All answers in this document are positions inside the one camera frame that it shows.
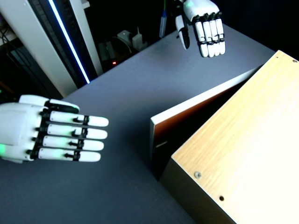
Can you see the grey table cloth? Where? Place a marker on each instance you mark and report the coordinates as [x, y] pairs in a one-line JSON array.
[[105, 186]]

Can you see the light wooden cabinet body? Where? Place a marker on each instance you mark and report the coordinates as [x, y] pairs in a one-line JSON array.
[[245, 140]]

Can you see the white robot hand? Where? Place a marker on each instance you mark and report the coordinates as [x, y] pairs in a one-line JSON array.
[[198, 9], [21, 130]]

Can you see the grey power adapter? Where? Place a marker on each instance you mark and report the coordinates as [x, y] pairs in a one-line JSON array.
[[123, 36]]

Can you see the white column with light strip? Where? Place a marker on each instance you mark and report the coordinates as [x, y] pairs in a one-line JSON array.
[[25, 35]]

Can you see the brown white-edged cabinet door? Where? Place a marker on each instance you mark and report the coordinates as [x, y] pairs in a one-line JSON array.
[[177, 121]]

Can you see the white power adapter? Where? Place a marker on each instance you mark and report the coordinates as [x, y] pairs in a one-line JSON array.
[[138, 39]]

